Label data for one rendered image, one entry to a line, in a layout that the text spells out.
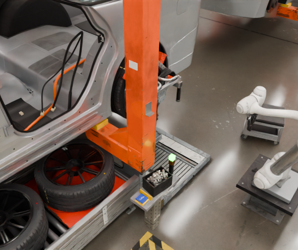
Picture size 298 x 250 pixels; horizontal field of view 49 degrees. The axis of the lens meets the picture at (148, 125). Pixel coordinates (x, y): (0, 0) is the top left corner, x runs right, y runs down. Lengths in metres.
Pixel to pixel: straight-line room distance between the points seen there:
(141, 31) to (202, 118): 2.36
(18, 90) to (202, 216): 2.00
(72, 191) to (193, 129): 1.85
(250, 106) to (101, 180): 1.28
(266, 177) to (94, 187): 1.34
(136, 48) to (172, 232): 1.64
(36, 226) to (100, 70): 1.23
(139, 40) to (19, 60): 1.63
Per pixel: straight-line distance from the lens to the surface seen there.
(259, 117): 3.77
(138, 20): 1.99
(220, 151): 3.74
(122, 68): 2.86
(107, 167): 2.77
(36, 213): 2.57
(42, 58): 3.31
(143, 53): 2.05
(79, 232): 2.61
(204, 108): 4.35
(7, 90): 3.16
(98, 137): 2.87
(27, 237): 2.47
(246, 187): 3.02
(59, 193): 2.65
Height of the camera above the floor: 2.48
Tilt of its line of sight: 38 degrees down
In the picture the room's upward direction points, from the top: 1 degrees clockwise
